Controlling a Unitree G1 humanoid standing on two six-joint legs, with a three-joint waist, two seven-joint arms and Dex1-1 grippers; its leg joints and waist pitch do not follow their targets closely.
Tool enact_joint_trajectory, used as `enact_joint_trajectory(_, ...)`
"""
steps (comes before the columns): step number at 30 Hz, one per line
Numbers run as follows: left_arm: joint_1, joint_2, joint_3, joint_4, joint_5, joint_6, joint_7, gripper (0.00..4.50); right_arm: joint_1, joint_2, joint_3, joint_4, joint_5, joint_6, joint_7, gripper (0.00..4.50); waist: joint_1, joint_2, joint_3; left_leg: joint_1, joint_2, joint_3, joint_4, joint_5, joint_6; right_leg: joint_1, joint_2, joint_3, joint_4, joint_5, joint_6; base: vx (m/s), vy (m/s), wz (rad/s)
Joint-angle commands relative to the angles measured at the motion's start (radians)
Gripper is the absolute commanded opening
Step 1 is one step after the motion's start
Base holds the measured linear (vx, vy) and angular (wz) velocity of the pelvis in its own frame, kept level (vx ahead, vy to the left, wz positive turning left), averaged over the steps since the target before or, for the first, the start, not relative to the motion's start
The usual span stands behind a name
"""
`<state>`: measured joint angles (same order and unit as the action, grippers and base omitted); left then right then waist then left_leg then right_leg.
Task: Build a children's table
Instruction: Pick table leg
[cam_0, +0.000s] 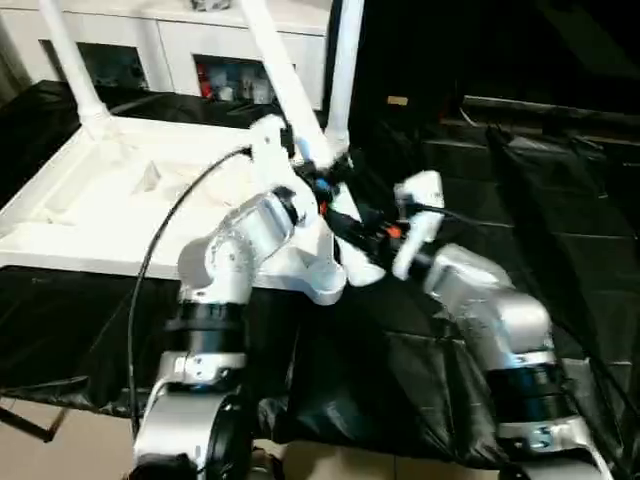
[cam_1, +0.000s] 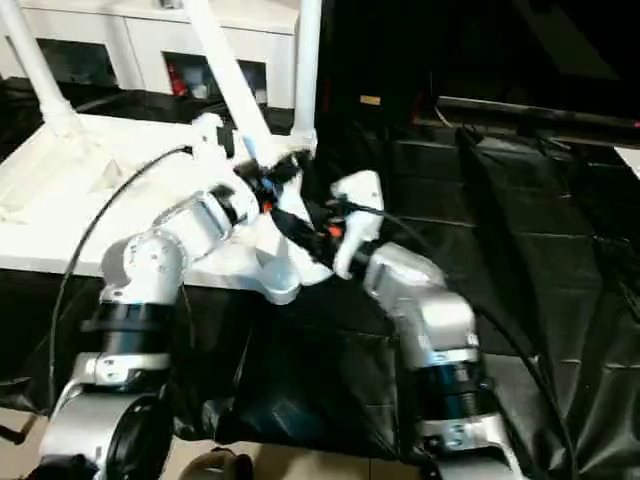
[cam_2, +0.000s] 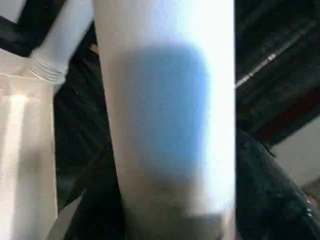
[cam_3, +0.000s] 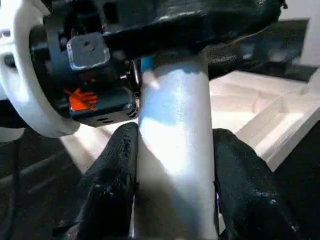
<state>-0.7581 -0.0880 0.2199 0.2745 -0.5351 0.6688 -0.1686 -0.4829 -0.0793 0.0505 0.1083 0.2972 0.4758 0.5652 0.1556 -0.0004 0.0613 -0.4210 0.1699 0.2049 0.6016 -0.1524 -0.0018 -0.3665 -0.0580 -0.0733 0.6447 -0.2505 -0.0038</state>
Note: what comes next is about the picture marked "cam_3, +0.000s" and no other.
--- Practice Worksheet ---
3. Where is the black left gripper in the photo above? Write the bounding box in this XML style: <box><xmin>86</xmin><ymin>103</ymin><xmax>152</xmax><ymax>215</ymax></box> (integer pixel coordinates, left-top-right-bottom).
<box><xmin>29</xmin><ymin>0</ymin><xmax>161</xmax><ymax>129</ymax></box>

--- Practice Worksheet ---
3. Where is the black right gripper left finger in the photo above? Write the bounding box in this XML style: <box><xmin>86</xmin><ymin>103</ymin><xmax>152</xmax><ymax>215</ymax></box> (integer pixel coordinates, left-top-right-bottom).
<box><xmin>52</xmin><ymin>122</ymin><xmax>140</xmax><ymax>240</ymax></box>

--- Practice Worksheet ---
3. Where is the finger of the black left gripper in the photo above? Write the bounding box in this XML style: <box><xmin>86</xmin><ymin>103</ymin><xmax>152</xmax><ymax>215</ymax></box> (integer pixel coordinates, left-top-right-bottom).
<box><xmin>207</xmin><ymin>47</ymin><xmax>245</xmax><ymax>78</ymax></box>
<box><xmin>103</xmin><ymin>0</ymin><xmax>288</xmax><ymax>61</ymax></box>

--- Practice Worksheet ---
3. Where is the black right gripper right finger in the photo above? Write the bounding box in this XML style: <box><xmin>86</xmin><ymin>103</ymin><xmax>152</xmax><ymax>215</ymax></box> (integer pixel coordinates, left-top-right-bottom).
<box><xmin>212</xmin><ymin>128</ymin><xmax>309</xmax><ymax>240</ymax></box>

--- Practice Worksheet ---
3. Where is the white plastic table leg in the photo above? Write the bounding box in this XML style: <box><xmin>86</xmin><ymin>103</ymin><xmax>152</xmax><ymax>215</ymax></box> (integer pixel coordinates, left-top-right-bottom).
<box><xmin>134</xmin><ymin>53</ymin><xmax>221</xmax><ymax>240</ymax></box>

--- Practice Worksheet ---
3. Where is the black mat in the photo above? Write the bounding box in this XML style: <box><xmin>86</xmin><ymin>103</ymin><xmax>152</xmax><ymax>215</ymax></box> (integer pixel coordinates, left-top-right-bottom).
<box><xmin>0</xmin><ymin>133</ymin><xmax>320</xmax><ymax>240</ymax></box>

